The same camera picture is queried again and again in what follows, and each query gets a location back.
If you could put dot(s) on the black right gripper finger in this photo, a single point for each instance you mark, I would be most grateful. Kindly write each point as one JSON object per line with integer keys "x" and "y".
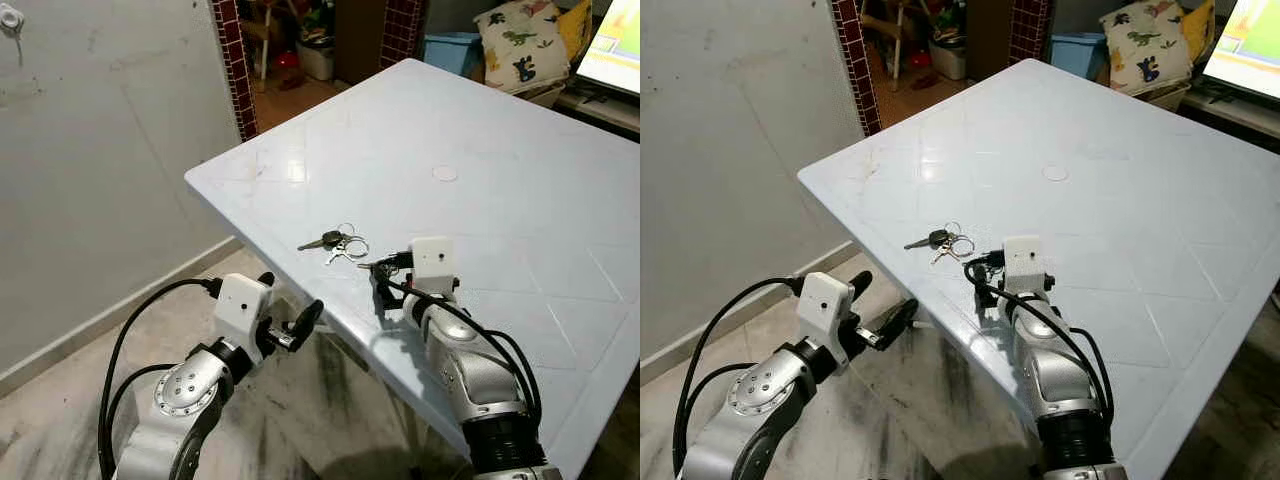
{"x": 382, "y": 290}
{"x": 973, "y": 280}

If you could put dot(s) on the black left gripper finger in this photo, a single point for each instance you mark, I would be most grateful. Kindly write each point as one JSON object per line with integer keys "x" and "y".
{"x": 267, "y": 280}
{"x": 310, "y": 315}
{"x": 861, "y": 283}
{"x": 900, "y": 315}

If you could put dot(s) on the white plastic table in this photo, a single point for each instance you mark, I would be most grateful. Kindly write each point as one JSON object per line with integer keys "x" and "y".
{"x": 480, "y": 230}
{"x": 1130, "y": 240}

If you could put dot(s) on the round white table plug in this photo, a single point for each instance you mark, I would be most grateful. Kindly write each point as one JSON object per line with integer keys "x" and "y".
{"x": 445, "y": 174}
{"x": 1055, "y": 173}

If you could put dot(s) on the white bucket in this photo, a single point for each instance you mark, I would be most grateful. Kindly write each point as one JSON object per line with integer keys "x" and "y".
{"x": 948, "y": 62}
{"x": 318, "y": 62}

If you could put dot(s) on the small red object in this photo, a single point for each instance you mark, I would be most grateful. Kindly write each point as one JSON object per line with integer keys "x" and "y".
{"x": 918, "y": 58}
{"x": 287, "y": 58}

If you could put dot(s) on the dark brown wooden cabinet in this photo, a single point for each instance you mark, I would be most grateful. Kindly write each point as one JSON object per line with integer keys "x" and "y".
{"x": 988, "y": 40}
{"x": 358, "y": 40}

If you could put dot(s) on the blue plastic box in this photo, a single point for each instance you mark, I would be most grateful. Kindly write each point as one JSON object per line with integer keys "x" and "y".
{"x": 1078, "y": 52}
{"x": 450, "y": 52}

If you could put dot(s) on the white television stand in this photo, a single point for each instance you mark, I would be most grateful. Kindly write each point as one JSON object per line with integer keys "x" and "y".
{"x": 1235, "y": 115}
{"x": 600, "y": 108}

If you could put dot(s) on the dinosaur print pillow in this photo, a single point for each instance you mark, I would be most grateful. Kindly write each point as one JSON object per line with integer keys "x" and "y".
{"x": 1145, "y": 45}
{"x": 520, "y": 45}

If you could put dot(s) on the yellow pillow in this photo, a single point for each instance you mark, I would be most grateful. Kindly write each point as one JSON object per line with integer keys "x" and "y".
{"x": 1200, "y": 28}
{"x": 578, "y": 30}

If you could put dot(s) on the flat television screen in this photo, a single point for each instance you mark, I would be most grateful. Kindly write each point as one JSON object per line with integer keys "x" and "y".
{"x": 1250, "y": 45}
{"x": 615, "y": 45}

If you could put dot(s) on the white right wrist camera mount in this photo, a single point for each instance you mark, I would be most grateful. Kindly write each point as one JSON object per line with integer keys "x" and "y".
{"x": 1024, "y": 260}
{"x": 435, "y": 262}

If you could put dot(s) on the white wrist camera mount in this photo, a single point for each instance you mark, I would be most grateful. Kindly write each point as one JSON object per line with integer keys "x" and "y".
{"x": 1024, "y": 260}
{"x": 435, "y": 262}
{"x": 825, "y": 310}
{"x": 240, "y": 310}

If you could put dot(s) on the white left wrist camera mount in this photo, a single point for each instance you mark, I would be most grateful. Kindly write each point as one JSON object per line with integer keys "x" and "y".
{"x": 240, "y": 310}
{"x": 825, "y": 310}

